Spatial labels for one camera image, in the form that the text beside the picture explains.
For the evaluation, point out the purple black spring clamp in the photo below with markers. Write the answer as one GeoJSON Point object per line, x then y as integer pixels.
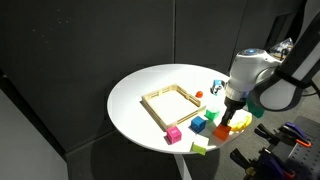
{"type": "Point", "coordinates": [293, 129]}
{"type": "Point", "coordinates": [270, 163]}

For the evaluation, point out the teal wrist camera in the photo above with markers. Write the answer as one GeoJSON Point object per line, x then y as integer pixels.
{"type": "Point", "coordinates": [256, 109]}

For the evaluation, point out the pink block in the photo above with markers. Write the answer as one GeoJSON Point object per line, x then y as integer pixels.
{"type": "Point", "coordinates": [173, 134]}

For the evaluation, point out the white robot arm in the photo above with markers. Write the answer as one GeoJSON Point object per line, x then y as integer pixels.
{"type": "Point", "coordinates": [250, 71]}

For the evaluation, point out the white table pedestal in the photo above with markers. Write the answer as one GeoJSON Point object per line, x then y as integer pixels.
{"type": "Point", "coordinates": [183, 166]}

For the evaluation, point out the blue block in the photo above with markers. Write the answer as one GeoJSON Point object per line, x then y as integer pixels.
{"type": "Point", "coordinates": [198, 124]}

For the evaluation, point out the blue soft cube number four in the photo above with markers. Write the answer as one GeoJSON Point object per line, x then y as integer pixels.
{"type": "Point", "coordinates": [217, 86]}

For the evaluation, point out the small orange ball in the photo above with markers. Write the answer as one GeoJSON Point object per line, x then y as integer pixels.
{"type": "Point", "coordinates": [199, 94]}

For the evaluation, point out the wooden frame tray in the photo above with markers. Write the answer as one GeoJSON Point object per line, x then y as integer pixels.
{"type": "Point", "coordinates": [156, 117]}

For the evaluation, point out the crumpled silver plastic bag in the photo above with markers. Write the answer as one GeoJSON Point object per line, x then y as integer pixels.
{"type": "Point", "coordinates": [282, 45]}

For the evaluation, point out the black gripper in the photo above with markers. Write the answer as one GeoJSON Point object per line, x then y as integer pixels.
{"type": "Point", "coordinates": [233, 105]}

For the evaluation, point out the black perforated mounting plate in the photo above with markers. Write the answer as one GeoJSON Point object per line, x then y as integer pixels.
{"type": "Point", "coordinates": [306, 156]}

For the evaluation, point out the lime green block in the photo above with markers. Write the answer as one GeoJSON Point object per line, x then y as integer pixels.
{"type": "Point", "coordinates": [200, 145]}

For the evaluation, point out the orange block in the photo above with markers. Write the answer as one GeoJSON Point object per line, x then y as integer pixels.
{"type": "Point", "coordinates": [221, 132]}

